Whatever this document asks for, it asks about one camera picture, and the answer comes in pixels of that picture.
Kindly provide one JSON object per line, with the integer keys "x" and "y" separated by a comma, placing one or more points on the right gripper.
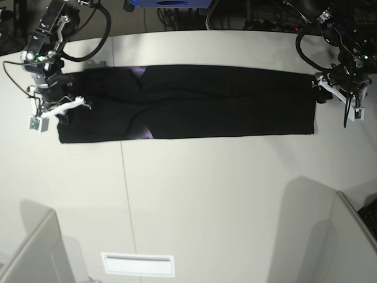
{"x": 52, "y": 91}

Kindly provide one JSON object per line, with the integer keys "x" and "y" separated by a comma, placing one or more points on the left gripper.
{"x": 343, "y": 83}

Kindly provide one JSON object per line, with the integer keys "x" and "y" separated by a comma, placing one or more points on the black T-shirt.
{"x": 188, "y": 102}

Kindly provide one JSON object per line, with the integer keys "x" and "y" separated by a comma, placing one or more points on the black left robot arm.
{"x": 357, "y": 53}

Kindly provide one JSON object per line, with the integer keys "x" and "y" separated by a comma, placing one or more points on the black keyboard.
{"x": 368, "y": 213}

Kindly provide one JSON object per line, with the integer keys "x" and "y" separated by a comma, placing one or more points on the blue box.
{"x": 172, "y": 3}

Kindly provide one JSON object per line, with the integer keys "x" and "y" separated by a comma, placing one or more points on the grey left partition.
{"x": 41, "y": 256}

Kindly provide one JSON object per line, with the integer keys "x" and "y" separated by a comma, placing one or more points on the grey partition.
{"x": 340, "y": 249}
{"x": 41, "y": 256}

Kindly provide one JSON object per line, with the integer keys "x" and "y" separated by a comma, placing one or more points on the grey right partition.
{"x": 340, "y": 249}

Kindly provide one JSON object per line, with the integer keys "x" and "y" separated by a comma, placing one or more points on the white paper sheet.
{"x": 139, "y": 265}

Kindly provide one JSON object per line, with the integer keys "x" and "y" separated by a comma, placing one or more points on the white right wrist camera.
{"x": 43, "y": 112}

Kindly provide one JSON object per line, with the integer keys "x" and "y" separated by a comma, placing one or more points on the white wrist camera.
{"x": 43, "y": 112}
{"x": 353, "y": 100}

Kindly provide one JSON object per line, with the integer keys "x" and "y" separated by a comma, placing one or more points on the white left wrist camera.
{"x": 353, "y": 100}

